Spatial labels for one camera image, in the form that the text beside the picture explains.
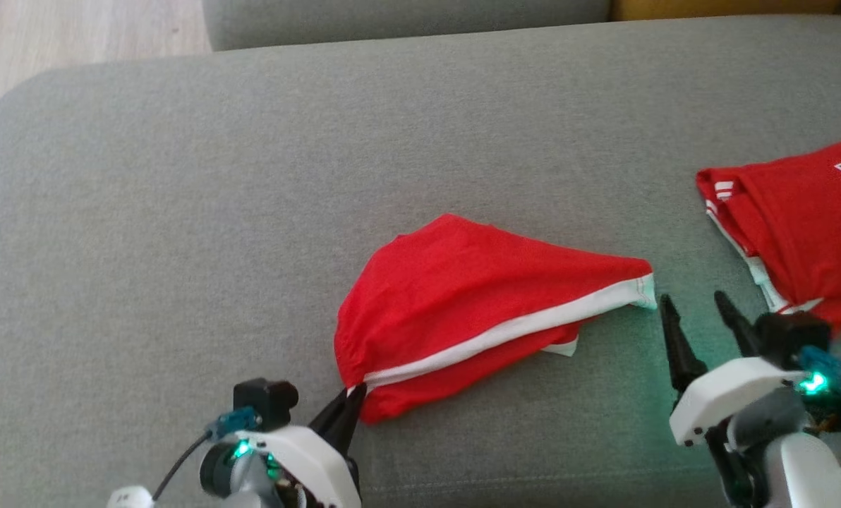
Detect yellow sofa cushion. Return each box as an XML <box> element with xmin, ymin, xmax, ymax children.
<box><xmin>610</xmin><ymin>0</ymin><xmax>841</xmax><ymax>23</ymax></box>

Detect grey sofa back cushion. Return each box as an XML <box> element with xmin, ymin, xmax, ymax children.
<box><xmin>202</xmin><ymin>0</ymin><xmax>614</xmax><ymax>52</ymax></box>

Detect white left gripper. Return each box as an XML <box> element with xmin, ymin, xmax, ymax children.
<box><xmin>247</xmin><ymin>384</ymin><xmax>368</xmax><ymax>508</ymax></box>

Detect red shorts with white stripe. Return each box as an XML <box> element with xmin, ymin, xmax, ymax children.
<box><xmin>333</xmin><ymin>214</ymin><xmax>658</xmax><ymax>425</ymax></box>

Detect grey sofa seat cushion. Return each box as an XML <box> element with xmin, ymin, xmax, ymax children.
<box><xmin>0</xmin><ymin>14</ymin><xmax>841</xmax><ymax>508</ymax></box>

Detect white left cable label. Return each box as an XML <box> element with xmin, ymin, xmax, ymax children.
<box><xmin>107</xmin><ymin>485</ymin><xmax>155</xmax><ymax>508</ymax></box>

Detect red and white jersey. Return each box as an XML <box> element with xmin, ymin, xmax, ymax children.
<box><xmin>696</xmin><ymin>135</ymin><xmax>841</xmax><ymax>334</ymax></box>

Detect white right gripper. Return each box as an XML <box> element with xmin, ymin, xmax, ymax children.
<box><xmin>658</xmin><ymin>291</ymin><xmax>806</xmax><ymax>447</ymax></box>

